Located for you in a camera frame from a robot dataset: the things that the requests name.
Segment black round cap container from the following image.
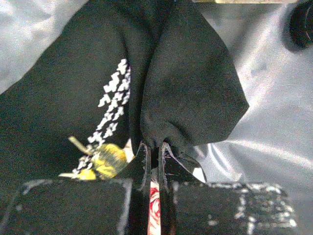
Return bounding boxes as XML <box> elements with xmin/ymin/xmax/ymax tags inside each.
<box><xmin>285</xmin><ymin>0</ymin><xmax>313</xmax><ymax>52</ymax></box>

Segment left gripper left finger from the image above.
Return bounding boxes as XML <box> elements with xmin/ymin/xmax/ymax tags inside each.
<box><xmin>0</xmin><ymin>143</ymin><xmax>151</xmax><ymax>235</ymax></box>

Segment yellow Pikachu hard-shell suitcase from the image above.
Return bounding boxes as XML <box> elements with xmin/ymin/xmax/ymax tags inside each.
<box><xmin>0</xmin><ymin>0</ymin><xmax>313</xmax><ymax>235</ymax></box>

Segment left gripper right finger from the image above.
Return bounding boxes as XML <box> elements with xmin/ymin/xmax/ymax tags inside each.
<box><xmin>158</xmin><ymin>143</ymin><xmax>300</xmax><ymax>235</ymax></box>

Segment black floral print t-shirt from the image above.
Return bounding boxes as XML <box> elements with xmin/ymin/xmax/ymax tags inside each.
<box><xmin>0</xmin><ymin>0</ymin><xmax>249</xmax><ymax>220</ymax></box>

